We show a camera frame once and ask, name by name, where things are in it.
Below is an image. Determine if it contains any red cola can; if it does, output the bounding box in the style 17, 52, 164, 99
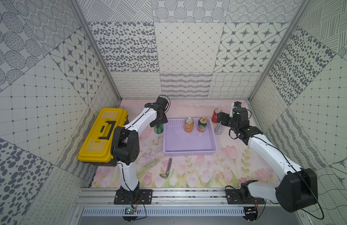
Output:
211, 108, 222, 124

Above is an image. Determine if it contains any green soda can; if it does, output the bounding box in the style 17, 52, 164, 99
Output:
154, 124, 164, 134

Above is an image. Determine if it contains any orange soda can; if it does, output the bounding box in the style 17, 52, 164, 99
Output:
184, 118, 194, 133

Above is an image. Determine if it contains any green gold-top drink can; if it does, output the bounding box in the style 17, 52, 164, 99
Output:
197, 117, 207, 133

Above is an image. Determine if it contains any purple perforated plastic basket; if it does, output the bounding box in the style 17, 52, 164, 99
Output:
163, 118, 218, 156

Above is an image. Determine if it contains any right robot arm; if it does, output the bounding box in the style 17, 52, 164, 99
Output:
217, 102, 319, 212

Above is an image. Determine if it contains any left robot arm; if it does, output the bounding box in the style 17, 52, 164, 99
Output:
111, 95, 170, 196

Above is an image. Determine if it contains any grey metal allen key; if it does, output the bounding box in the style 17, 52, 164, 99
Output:
159, 158, 172, 179

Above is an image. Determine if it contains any yellow plastic toolbox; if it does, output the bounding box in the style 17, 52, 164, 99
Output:
78, 108, 128, 167

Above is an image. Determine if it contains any right circuit board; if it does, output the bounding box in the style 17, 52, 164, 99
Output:
244, 207, 258, 221

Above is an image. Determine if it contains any left green circuit board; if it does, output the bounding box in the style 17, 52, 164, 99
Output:
124, 207, 136, 215

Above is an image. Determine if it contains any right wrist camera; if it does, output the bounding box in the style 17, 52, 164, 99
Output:
230, 101, 242, 117

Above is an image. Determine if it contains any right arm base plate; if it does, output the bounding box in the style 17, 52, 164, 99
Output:
225, 188, 265, 205

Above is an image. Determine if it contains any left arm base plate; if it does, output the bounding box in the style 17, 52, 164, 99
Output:
114, 188, 153, 205

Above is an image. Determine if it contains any aluminium mounting rail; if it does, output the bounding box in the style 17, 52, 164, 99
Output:
73, 187, 305, 208

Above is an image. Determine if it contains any white slotted cable duct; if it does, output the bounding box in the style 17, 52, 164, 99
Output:
81, 206, 244, 217

